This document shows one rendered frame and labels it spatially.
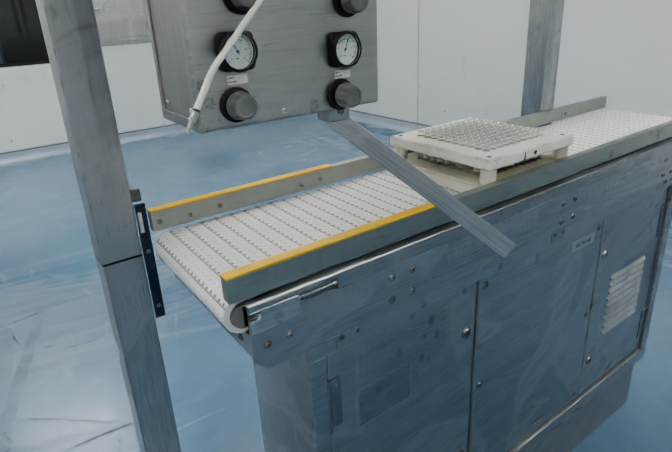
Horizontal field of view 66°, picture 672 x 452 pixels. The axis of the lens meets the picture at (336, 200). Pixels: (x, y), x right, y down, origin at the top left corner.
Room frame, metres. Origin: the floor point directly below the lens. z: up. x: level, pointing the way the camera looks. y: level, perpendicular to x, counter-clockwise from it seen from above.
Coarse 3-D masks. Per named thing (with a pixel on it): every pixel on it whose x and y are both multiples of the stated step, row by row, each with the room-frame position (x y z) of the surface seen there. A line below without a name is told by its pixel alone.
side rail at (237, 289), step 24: (624, 144) 1.01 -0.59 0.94; (648, 144) 1.08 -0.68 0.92; (552, 168) 0.87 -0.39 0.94; (576, 168) 0.91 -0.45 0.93; (480, 192) 0.76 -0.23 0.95; (504, 192) 0.79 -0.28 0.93; (432, 216) 0.69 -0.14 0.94; (360, 240) 0.62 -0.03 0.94; (384, 240) 0.64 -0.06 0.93; (288, 264) 0.55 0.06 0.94; (312, 264) 0.57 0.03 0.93; (240, 288) 0.52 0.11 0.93; (264, 288) 0.53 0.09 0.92
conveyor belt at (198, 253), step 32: (544, 128) 1.29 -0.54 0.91; (576, 128) 1.27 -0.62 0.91; (608, 128) 1.25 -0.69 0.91; (640, 128) 1.24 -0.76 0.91; (608, 160) 1.01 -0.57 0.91; (320, 192) 0.88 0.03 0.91; (352, 192) 0.88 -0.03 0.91; (384, 192) 0.87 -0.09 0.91; (416, 192) 0.86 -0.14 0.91; (192, 224) 0.76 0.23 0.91; (224, 224) 0.75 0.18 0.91; (256, 224) 0.75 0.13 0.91; (288, 224) 0.74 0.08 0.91; (320, 224) 0.74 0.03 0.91; (352, 224) 0.73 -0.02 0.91; (160, 256) 0.71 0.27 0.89; (192, 256) 0.65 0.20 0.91; (224, 256) 0.64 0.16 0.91; (256, 256) 0.64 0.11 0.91; (192, 288) 0.60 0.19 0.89; (224, 320) 0.52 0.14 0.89
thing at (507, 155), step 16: (528, 128) 1.00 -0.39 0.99; (400, 144) 0.97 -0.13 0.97; (416, 144) 0.94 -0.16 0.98; (432, 144) 0.91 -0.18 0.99; (448, 144) 0.91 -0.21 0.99; (512, 144) 0.89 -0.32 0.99; (528, 144) 0.88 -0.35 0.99; (544, 144) 0.88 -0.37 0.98; (560, 144) 0.91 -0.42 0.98; (448, 160) 0.87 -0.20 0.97; (464, 160) 0.84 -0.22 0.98; (480, 160) 0.81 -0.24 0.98; (496, 160) 0.81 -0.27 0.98; (512, 160) 0.83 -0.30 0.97
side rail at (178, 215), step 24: (600, 96) 1.49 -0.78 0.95; (504, 120) 1.24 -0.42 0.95; (528, 120) 1.27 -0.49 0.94; (552, 120) 1.34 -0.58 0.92; (336, 168) 0.93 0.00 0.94; (360, 168) 0.96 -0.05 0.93; (240, 192) 0.82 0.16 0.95; (264, 192) 0.84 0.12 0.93; (288, 192) 0.87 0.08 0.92; (168, 216) 0.74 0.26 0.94; (192, 216) 0.77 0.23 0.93
